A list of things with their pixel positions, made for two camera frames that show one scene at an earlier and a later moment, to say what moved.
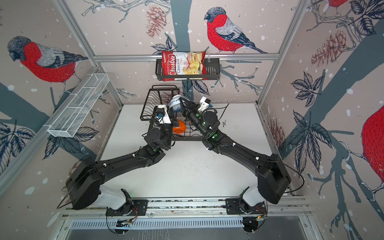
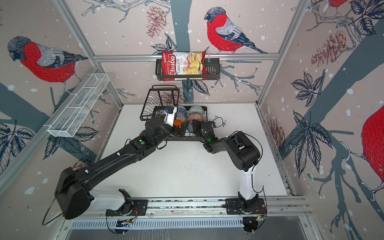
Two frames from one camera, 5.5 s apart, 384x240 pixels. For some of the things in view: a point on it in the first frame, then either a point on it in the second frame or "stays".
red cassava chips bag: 183,63 stays
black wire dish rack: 160,95 stays
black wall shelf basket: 212,72 stays
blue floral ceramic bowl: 175,104 -> 190,127
